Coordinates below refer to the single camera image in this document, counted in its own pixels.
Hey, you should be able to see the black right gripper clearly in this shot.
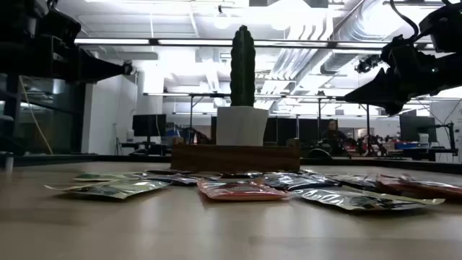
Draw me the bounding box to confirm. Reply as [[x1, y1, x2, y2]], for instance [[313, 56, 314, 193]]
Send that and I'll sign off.
[[344, 35, 440, 116]]

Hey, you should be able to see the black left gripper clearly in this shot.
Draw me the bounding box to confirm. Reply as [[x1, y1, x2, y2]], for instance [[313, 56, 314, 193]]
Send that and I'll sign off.
[[21, 35, 126, 83]]

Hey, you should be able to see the orange tea packet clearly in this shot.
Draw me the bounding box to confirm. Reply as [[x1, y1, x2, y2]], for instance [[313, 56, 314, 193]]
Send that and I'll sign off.
[[375, 173, 409, 191], [196, 178, 292, 202], [396, 173, 462, 200]]

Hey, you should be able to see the long LED light bar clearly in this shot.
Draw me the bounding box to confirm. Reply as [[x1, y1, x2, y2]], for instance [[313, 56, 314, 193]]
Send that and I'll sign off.
[[74, 38, 434, 51]]

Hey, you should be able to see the black computer monitor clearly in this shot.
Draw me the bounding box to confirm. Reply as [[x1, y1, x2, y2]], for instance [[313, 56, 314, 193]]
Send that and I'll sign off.
[[131, 113, 167, 138], [398, 115, 436, 144]]

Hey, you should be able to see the person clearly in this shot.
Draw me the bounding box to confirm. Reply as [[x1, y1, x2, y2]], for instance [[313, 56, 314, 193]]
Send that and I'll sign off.
[[320, 118, 348, 155]]

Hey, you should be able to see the black partition panel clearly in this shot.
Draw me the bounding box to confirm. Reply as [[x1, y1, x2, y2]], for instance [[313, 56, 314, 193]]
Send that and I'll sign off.
[[263, 117, 340, 146]]

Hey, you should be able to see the tall green cactus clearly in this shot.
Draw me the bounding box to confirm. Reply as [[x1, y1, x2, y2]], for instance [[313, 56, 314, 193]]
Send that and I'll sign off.
[[230, 24, 256, 108]]

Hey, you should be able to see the wooden organizer box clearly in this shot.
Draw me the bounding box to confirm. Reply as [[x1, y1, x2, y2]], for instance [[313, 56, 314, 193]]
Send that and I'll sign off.
[[170, 136, 302, 173]]

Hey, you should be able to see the black mounted camera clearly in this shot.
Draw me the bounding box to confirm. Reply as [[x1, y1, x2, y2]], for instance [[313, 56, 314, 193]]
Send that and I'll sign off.
[[354, 53, 382, 75]]

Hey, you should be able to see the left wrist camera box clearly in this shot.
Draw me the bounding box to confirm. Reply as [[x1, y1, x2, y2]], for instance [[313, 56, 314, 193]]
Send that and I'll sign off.
[[38, 7, 82, 46]]

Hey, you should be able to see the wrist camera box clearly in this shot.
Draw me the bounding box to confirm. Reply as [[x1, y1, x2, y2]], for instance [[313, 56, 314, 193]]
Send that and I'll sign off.
[[38, 7, 82, 46], [419, 2, 462, 54]]

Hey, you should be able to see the yellow cable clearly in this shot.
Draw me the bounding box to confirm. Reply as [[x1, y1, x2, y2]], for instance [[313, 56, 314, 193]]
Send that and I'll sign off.
[[18, 75, 54, 155]]

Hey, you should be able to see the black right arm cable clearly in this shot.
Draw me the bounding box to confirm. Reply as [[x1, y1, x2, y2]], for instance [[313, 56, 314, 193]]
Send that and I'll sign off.
[[388, 0, 422, 40]]

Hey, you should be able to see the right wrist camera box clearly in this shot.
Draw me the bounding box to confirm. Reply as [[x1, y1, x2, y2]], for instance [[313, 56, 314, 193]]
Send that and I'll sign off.
[[419, 2, 462, 54]]

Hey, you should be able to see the thin black metal frame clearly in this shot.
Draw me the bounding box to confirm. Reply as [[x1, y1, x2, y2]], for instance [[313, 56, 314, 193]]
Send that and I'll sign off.
[[143, 92, 372, 145]]

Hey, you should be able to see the white cylindrical post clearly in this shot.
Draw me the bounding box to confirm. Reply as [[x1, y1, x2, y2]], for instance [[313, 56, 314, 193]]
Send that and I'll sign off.
[[0, 151, 14, 173]]

